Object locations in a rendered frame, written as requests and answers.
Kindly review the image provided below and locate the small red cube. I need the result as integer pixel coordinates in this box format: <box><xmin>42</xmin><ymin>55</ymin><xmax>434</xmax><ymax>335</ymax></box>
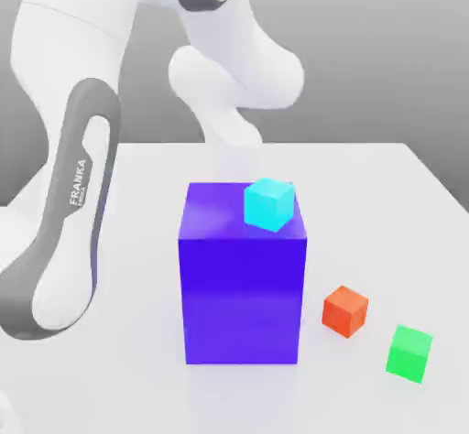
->
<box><xmin>321</xmin><ymin>285</ymin><xmax>370</xmax><ymax>340</ymax></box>

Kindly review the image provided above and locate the small green cube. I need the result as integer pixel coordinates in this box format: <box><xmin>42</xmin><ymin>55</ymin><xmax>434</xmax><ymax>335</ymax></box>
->
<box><xmin>385</xmin><ymin>324</ymin><xmax>434</xmax><ymax>385</ymax></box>

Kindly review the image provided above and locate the small cyan cube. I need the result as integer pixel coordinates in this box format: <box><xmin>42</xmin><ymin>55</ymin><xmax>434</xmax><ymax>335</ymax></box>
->
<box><xmin>243</xmin><ymin>177</ymin><xmax>297</xmax><ymax>233</ymax></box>

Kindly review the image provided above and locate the large blue box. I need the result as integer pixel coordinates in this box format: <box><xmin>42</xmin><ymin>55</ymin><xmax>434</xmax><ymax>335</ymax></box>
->
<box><xmin>178</xmin><ymin>181</ymin><xmax>308</xmax><ymax>366</ymax></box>

